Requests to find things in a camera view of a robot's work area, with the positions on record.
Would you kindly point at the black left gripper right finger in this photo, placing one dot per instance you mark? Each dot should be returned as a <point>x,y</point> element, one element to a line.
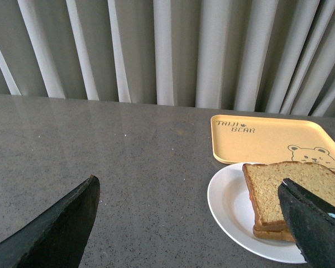
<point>311,221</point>

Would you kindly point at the grey white curtain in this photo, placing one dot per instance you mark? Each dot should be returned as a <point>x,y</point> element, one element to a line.
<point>263,56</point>

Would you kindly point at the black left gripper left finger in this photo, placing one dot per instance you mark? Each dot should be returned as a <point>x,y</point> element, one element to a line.
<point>58,236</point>

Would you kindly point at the yellow bear tray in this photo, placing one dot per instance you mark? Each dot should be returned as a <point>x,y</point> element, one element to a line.
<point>268,140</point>

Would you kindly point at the white round plate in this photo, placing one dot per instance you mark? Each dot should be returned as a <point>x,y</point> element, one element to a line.
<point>229,202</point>

